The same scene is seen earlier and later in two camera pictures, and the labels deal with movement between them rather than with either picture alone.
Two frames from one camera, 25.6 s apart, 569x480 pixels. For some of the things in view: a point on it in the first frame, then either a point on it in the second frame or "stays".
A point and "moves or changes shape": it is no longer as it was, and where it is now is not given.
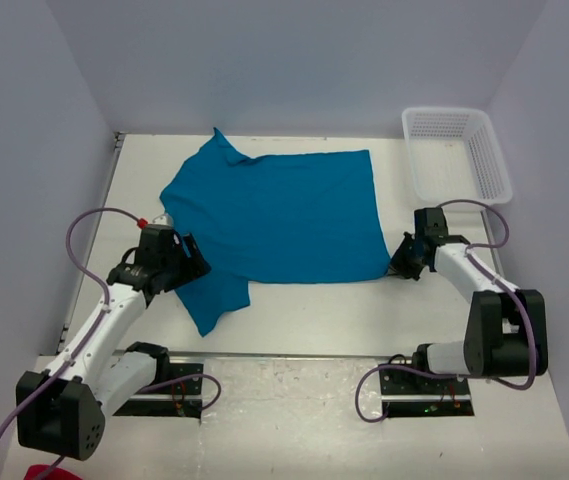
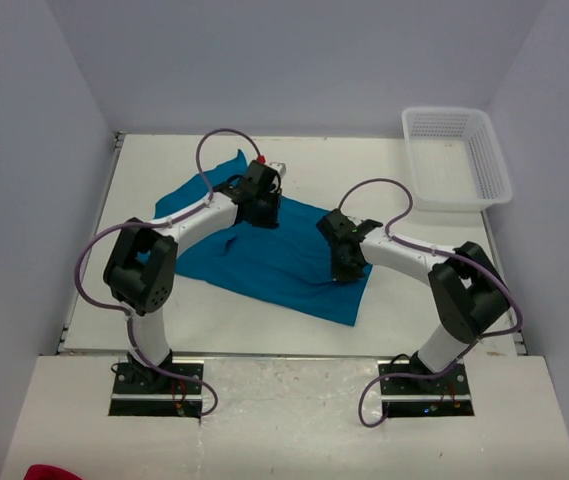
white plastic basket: x=456 y=157 stays
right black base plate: x=412 y=394 stays
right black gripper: x=398 y=267 → x=339 y=275
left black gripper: x=193 y=266 → x=269 y=222
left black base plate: x=181 y=399 stays
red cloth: x=35 y=471 stays
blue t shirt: x=287 y=218 moves or changes shape
